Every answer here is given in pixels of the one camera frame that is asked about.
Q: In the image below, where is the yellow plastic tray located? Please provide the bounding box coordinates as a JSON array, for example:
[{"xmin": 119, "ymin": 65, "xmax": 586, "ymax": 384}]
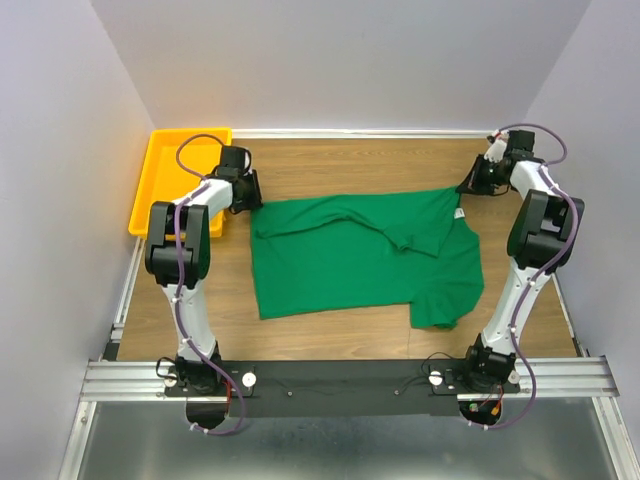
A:
[{"xmin": 128, "ymin": 127, "xmax": 232, "ymax": 239}]

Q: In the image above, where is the green t shirt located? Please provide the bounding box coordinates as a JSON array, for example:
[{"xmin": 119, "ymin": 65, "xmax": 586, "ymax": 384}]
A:
[{"xmin": 250, "ymin": 187, "xmax": 484, "ymax": 329}]

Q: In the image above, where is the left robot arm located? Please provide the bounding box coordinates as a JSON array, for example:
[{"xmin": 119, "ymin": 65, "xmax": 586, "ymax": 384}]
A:
[{"xmin": 145, "ymin": 146, "xmax": 262, "ymax": 396}]

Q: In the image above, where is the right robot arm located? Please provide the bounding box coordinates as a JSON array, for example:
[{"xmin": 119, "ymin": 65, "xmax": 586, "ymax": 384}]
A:
[{"xmin": 456, "ymin": 123, "xmax": 585, "ymax": 392}]

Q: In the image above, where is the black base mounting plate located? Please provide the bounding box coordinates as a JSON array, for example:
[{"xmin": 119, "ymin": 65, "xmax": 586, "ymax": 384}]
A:
[{"xmin": 156, "ymin": 357, "xmax": 520, "ymax": 425}]

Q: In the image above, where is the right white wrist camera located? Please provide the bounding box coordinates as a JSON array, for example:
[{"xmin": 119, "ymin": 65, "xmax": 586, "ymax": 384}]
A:
[{"xmin": 484, "ymin": 130, "xmax": 509, "ymax": 163}]

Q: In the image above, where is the aluminium front rail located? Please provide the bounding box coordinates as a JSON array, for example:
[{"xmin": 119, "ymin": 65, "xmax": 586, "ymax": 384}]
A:
[{"xmin": 80, "ymin": 357, "xmax": 619, "ymax": 402}]

